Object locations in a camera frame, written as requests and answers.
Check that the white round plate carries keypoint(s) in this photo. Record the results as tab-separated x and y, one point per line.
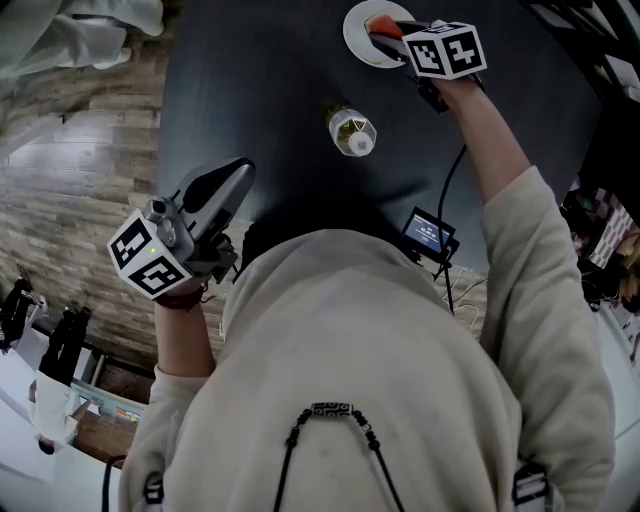
357	40

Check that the red green watermelon slice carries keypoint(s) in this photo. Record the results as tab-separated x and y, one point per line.
382	24

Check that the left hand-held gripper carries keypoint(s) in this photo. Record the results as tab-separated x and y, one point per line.
150	270

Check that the dark grey table top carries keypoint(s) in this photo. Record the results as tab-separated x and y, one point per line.
280	90

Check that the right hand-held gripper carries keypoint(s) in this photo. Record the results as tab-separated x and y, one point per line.
450	50

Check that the person's beige sweatshirt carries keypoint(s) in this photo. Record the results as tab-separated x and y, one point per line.
350	325

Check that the clear plastic drink bottle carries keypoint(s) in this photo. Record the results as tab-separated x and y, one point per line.
350	130

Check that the person's right forearm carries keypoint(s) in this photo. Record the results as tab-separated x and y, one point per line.
482	140

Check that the checkered cloth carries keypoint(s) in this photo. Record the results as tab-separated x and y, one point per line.
612	235

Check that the small black display device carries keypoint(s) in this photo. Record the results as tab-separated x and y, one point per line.
427	232

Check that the black metal railing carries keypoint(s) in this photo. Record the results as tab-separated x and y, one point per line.
595	55

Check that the person's left forearm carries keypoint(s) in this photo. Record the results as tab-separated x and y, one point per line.
182	340

